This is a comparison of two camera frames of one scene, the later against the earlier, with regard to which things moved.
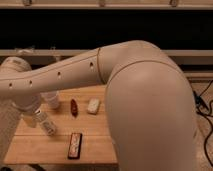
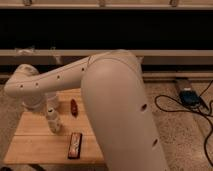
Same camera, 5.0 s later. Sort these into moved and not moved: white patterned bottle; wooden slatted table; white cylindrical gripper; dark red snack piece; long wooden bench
Moved: white patterned bottle; white cylindrical gripper
Not moved: wooden slatted table; long wooden bench; dark red snack piece
